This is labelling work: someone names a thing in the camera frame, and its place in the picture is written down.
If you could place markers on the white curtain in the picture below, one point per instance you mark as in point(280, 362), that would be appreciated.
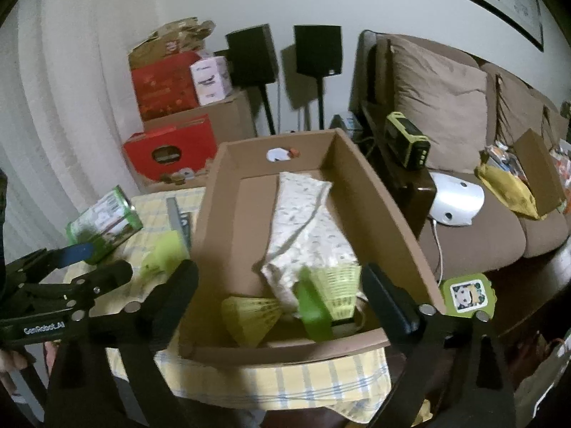
point(67, 107)

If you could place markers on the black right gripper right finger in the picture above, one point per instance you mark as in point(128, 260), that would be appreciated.
point(396, 310)

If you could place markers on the green snack can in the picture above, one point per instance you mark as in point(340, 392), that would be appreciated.
point(111, 221)

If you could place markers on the red paper gift bag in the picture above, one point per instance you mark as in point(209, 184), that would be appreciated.
point(166, 87)

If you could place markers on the white paper bag on floor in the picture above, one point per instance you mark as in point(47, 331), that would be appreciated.
point(535, 388)

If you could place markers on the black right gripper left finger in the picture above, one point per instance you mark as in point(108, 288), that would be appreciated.
point(154, 321)

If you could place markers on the large tan sofa cushion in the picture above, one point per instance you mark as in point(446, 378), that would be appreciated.
point(446, 100)

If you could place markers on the red gift box with handle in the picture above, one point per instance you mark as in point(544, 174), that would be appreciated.
point(184, 149)

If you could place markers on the brown sofa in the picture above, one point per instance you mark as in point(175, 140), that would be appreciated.
point(488, 194)

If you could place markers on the person's left hand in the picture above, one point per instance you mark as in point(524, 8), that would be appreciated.
point(13, 360)

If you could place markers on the green lunch box with sticker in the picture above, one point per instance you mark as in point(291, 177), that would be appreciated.
point(466, 295)

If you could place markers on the brown cardboard piece on sofa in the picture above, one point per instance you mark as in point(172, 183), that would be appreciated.
point(540, 170)

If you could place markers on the green black portable device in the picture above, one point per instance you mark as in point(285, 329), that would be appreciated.
point(409, 145)

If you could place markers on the white rounded appliance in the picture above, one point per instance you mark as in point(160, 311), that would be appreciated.
point(456, 201)

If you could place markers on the crumpled brown paper bag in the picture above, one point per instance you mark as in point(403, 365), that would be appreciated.
point(170, 39)

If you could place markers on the right black speaker on stand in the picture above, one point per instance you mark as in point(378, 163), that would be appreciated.
point(318, 54)

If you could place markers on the black speaker on stand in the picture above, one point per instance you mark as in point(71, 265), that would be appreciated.
point(254, 62)
point(318, 54)

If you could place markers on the floral white cloth bag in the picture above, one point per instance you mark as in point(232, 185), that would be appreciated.
point(302, 234)

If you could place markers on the green window squeegee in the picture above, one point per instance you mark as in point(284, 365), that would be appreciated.
point(172, 247)

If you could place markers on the pink white small box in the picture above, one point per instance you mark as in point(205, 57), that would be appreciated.
point(211, 80)

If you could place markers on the left black speaker on stand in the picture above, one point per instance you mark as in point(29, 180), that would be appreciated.
point(254, 62)

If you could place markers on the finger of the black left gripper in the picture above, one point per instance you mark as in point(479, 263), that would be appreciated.
point(96, 280)
point(43, 261)

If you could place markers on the yellow cloth on sofa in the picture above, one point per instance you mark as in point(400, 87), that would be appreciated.
point(511, 191)

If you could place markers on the large brown cardboard box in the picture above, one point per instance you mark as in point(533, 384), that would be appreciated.
point(230, 119)

